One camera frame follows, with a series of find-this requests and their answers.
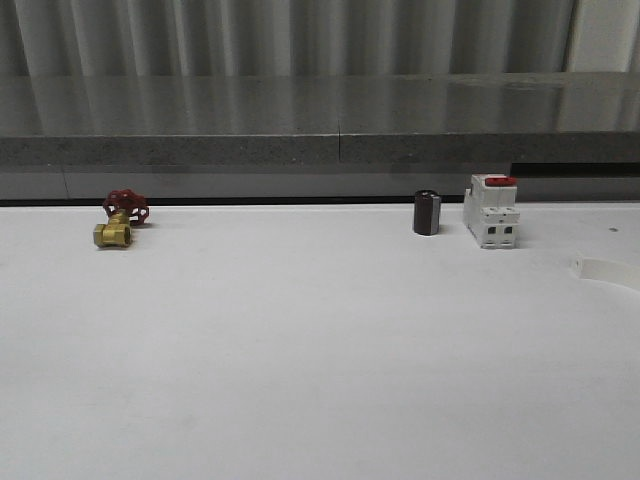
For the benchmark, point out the dark brown cylindrical capacitor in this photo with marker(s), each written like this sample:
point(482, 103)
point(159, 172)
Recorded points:
point(427, 208)

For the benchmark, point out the brass valve red handwheel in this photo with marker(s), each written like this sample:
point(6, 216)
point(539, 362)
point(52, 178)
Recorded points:
point(125, 209)

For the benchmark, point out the white circuit breaker red switch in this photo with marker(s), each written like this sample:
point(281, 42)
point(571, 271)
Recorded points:
point(489, 210)

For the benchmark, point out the grey stone counter ledge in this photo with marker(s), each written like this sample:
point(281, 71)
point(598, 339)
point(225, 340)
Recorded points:
point(564, 136)

